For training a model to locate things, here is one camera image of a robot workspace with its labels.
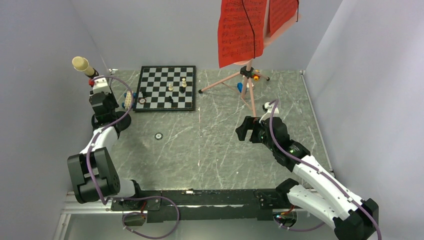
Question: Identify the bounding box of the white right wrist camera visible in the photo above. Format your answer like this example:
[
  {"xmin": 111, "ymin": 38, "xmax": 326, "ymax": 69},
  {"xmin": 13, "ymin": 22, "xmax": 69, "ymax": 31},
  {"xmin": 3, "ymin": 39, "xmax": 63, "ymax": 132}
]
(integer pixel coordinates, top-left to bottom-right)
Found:
[{"xmin": 259, "ymin": 101, "xmax": 280, "ymax": 122}]

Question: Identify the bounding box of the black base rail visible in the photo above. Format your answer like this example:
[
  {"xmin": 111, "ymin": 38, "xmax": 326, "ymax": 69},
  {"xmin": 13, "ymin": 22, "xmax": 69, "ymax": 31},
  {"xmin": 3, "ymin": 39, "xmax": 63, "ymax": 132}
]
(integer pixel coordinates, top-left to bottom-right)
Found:
[{"xmin": 110, "ymin": 188, "xmax": 294, "ymax": 223}]

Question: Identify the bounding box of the black white chessboard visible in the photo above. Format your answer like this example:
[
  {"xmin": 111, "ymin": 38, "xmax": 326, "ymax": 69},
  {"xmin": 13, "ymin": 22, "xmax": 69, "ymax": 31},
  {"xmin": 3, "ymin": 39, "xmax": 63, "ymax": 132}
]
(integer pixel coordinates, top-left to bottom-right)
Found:
[{"xmin": 133, "ymin": 65, "xmax": 197, "ymax": 112}]

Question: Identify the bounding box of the white blue toy brick car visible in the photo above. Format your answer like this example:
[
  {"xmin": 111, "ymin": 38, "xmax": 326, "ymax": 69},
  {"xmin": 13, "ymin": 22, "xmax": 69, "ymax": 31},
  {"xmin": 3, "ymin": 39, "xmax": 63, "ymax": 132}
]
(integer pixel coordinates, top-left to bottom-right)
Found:
[{"xmin": 121, "ymin": 91, "xmax": 137, "ymax": 110}]

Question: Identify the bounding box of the blue toy block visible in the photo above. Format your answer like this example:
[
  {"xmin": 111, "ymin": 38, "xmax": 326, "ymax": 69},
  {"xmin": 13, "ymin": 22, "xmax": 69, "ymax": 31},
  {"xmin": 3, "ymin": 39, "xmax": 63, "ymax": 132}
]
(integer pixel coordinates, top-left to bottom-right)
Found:
[{"xmin": 236, "ymin": 82, "xmax": 243, "ymax": 93}]

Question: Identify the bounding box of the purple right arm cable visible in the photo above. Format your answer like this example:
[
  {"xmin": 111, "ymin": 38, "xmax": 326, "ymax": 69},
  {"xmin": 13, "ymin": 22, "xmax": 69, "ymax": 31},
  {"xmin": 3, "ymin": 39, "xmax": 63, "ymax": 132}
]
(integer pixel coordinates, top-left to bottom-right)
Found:
[{"xmin": 268, "ymin": 98, "xmax": 382, "ymax": 240}]

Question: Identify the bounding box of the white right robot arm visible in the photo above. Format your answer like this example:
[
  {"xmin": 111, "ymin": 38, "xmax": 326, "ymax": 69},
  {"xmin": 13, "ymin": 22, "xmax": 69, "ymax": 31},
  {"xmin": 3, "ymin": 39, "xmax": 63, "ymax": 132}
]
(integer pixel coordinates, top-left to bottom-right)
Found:
[{"xmin": 235, "ymin": 116, "xmax": 382, "ymax": 240}]

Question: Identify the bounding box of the red sheet music left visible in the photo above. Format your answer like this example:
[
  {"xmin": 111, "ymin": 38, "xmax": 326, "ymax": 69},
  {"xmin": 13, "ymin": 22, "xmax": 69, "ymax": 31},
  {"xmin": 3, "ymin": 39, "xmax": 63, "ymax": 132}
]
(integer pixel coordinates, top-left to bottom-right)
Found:
[{"xmin": 217, "ymin": 0, "xmax": 267, "ymax": 68}]

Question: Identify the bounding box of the red sheet music right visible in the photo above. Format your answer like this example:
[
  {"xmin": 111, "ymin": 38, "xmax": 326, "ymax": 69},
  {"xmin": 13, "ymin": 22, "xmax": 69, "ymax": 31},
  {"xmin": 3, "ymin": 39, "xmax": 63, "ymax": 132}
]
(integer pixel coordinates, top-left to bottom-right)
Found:
[{"xmin": 267, "ymin": 0, "xmax": 299, "ymax": 39}]

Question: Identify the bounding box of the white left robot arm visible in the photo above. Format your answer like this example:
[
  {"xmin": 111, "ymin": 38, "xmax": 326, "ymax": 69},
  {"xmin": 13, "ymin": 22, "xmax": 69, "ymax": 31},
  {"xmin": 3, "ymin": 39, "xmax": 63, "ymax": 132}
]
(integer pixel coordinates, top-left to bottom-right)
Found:
[{"xmin": 67, "ymin": 92, "xmax": 144, "ymax": 210}]

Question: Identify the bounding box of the small black round disc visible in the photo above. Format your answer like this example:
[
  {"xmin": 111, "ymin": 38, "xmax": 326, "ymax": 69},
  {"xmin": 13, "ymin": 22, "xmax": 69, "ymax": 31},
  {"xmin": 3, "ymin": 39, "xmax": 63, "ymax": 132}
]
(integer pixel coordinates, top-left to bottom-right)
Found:
[{"xmin": 154, "ymin": 132, "xmax": 163, "ymax": 140}]

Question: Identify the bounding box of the black microphone stand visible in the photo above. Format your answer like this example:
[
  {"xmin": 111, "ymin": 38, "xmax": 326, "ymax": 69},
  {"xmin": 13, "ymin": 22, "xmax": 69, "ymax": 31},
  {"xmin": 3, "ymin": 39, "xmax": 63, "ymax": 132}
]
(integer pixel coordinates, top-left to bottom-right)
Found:
[{"xmin": 91, "ymin": 111, "xmax": 132, "ymax": 132}]

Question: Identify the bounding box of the gold microphone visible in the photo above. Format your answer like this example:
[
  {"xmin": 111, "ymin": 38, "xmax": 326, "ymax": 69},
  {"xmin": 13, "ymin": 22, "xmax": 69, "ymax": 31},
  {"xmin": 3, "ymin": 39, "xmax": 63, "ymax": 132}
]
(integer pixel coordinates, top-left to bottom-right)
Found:
[{"xmin": 71, "ymin": 56, "xmax": 99, "ymax": 79}]

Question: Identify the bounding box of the red sheet music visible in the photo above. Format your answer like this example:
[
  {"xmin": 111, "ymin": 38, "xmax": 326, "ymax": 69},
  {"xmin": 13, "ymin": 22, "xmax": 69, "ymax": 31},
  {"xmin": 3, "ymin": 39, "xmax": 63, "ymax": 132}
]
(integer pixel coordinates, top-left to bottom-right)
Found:
[
  {"xmin": 217, "ymin": 0, "xmax": 267, "ymax": 68},
  {"xmin": 267, "ymin": 0, "xmax": 299, "ymax": 39}
]

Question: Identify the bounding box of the pink music stand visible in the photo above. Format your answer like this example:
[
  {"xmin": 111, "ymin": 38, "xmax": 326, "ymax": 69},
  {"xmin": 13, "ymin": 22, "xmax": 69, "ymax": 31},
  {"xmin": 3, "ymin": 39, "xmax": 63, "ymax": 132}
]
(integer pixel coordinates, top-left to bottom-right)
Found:
[{"xmin": 198, "ymin": 0, "xmax": 300, "ymax": 116}]

